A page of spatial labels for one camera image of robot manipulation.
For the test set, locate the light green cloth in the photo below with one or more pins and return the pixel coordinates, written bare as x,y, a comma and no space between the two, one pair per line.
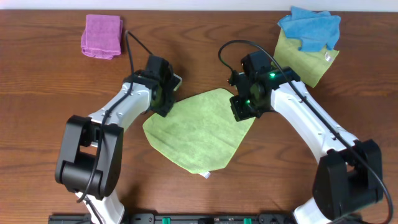
200,134

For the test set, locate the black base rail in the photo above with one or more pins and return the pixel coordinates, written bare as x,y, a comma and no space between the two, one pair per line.
148,218

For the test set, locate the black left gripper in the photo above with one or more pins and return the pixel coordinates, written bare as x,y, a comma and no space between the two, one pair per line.
165,109

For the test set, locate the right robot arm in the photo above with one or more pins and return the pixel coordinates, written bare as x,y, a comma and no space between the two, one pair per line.
348,171

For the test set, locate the olive green cloth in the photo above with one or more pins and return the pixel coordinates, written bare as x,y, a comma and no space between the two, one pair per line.
310,66

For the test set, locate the folded pink cloth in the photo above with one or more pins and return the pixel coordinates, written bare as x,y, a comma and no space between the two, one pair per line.
101,37

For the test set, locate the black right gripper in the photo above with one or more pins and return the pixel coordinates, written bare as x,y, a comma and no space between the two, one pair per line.
240,114

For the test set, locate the crumpled blue cloth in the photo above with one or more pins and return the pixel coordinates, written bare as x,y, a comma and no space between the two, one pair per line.
315,30

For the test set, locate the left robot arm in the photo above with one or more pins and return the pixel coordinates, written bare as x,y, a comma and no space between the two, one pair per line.
89,163

